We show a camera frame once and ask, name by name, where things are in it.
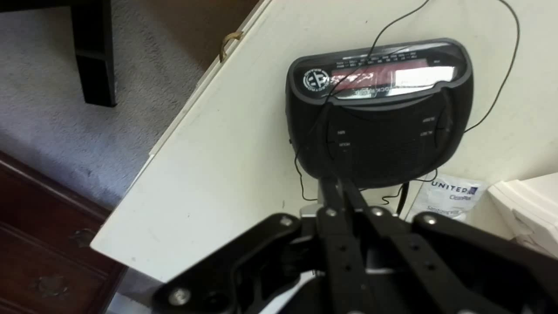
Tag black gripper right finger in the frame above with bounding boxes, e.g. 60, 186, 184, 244
317, 178, 558, 314

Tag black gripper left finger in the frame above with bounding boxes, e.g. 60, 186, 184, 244
151, 213, 317, 314

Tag black alarm clock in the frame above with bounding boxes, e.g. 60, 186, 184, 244
285, 38, 474, 188

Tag white paper packet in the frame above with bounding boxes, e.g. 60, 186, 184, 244
411, 174, 486, 221

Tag white nightstand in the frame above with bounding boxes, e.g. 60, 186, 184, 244
90, 0, 558, 281

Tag white box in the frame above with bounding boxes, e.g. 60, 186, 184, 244
488, 172, 558, 256

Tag dark wooden dresser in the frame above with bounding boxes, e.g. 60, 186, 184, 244
0, 153, 125, 314

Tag black furniture leg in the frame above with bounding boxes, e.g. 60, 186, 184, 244
0, 0, 116, 108

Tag black power cord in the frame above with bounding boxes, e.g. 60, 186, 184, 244
395, 179, 411, 218

